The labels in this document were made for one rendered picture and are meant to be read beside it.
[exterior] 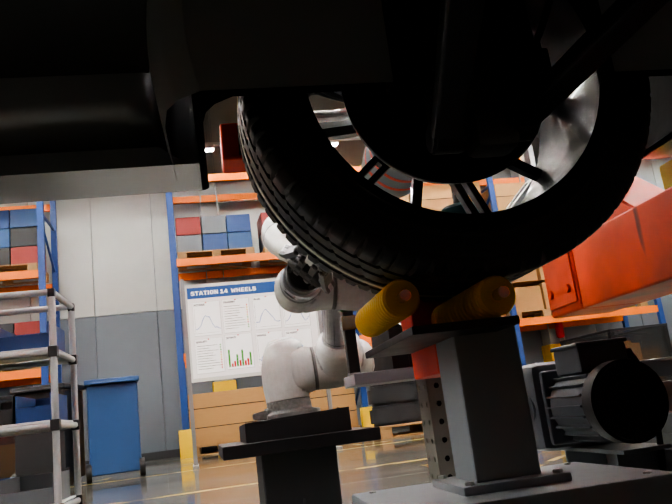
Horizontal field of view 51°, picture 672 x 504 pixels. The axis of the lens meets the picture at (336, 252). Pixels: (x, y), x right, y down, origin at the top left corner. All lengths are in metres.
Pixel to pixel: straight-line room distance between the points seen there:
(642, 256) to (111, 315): 11.26
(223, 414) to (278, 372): 8.49
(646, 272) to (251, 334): 6.39
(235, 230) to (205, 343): 4.16
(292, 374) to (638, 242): 1.34
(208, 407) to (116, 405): 3.72
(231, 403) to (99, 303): 2.99
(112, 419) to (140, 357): 4.90
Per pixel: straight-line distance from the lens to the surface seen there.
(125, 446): 7.37
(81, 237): 12.70
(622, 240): 1.55
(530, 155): 1.43
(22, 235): 11.71
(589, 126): 1.20
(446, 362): 1.11
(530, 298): 12.42
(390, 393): 8.69
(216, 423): 10.93
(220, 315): 7.63
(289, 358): 2.46
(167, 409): 12.12
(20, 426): 3.09
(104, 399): 7.38
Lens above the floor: 0.36
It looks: 13 degrees up
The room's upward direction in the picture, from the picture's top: 7 degrees counter-clockwise
